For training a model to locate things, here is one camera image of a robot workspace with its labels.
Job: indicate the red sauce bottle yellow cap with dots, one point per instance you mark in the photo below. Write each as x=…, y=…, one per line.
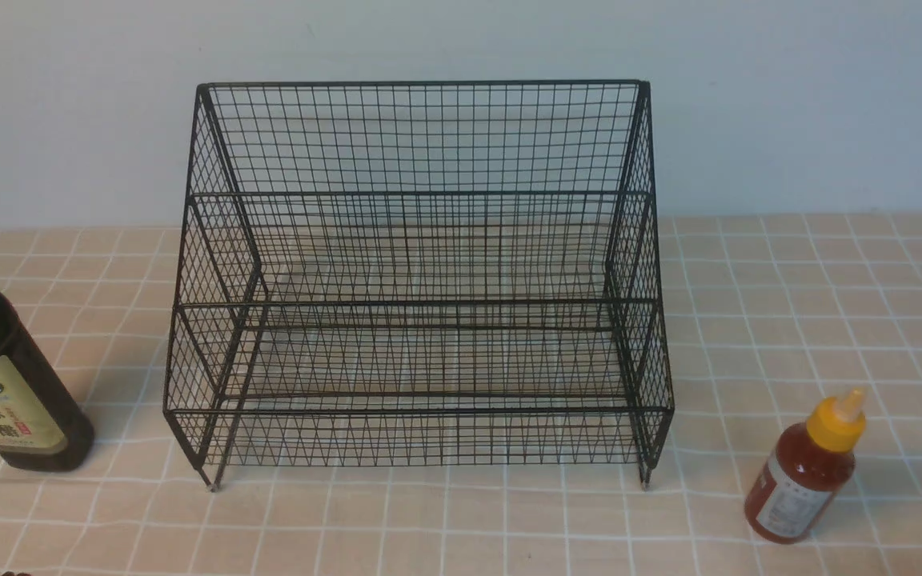
x=809, y=465

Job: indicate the dark vinegar bottle yellow label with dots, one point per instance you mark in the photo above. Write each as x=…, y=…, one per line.
x=42, y=428

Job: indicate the beige checkered tablecloth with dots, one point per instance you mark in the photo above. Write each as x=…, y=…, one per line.
x=765, y=317

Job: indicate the black wire mesh shelf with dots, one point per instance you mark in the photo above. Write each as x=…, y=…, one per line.
x=441, y=273

